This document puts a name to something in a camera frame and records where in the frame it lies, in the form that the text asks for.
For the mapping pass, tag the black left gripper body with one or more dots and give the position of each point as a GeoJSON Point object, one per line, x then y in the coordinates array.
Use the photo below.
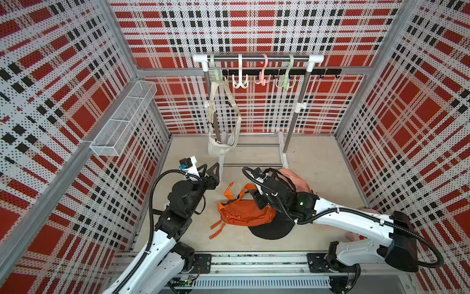
{"type": "Point", "coordinates": [204, 184]}

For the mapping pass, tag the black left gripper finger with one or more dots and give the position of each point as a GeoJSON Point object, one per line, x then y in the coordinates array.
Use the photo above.
{"type": "Point", "coordinates": [202, 170]}
{"type": "Point", "coordinates": [213, 173]}

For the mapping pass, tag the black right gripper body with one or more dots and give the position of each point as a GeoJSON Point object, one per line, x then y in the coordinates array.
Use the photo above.
{"type": "Point", "coordinates": [275, 206]}

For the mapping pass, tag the cream fabric bag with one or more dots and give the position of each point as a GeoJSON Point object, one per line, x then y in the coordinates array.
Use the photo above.
{"type": "Point", "coordinates": [223, 110]}

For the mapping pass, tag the pink fabric bag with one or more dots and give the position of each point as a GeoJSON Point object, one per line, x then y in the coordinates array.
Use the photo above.
{"type": "Point", "coordinates": [293, 181]}

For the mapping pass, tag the black fabric bag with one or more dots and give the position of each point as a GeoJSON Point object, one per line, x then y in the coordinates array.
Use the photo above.
{"type": "Point", "coordinates": [277, 229]}

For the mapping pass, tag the orange fabric bag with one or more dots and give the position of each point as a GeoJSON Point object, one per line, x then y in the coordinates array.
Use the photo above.
{"type": "Point", "coordinates": [240, 211]}

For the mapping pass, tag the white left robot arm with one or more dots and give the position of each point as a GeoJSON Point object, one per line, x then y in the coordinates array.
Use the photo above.
{"type": "Point", "coordinates": [164, 255]}

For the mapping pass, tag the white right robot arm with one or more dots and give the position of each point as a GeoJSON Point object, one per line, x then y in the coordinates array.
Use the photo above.
{"type": "Point", "coordinates": [388, 239]}

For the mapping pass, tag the white plastic hook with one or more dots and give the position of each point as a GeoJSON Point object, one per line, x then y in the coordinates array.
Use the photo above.
{"type": "Point", "coordinates": [242, 80]}

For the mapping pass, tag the light green hook left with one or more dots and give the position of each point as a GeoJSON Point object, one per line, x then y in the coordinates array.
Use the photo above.
{"type": "Point", "coordinates": [217, 73]}

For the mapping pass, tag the light green hook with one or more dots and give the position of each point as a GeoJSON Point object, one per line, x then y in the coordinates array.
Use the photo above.
{"type": "Point", "coordinates": [285, 83]}
{"type": "Point", "coordinates": [217, 73]}

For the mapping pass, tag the pink plastic hook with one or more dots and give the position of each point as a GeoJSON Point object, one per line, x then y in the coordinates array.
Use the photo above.
{"type": "Point", "coordinates": [263, 80]}

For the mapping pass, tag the light green hook right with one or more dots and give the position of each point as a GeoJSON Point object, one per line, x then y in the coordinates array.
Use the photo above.
{"type": "Point", "coordinates": [285, 83]}

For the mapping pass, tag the white and steel garment rack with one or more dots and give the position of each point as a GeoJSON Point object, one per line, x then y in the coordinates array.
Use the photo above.
{"type": "Point", "coordinates": [284, 140]}

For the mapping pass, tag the pink plush toy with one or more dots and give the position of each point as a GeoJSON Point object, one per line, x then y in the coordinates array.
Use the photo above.
{"type": "Point", "coordinates": [351, 236]}

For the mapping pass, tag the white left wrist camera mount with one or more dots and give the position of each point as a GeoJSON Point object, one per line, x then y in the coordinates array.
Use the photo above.
{"type": "Point", "coordinates": [189, 168]}

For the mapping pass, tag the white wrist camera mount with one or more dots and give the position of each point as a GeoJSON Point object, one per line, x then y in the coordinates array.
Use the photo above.
{"type": "Point", "coordinates": [259, 177]}
{"type": "Point", "coordinates": [189, 168]}

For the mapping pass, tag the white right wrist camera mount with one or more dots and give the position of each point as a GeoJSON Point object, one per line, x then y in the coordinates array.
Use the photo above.
{"type": "Point", "coordinates": [259, 177]}

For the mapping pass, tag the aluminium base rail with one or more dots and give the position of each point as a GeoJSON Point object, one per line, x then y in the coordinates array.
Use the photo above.
{"type": "Point", "coordinates": [274, 271]}

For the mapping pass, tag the white wire mesh basket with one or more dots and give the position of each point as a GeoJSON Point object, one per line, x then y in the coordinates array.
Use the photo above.
{"type": "Point", "coordinates": [125, 117]}

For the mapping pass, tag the black wall hook rail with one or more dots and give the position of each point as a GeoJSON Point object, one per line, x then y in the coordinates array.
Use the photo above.
{"type": "Point", "coordinates": [279, 72]}

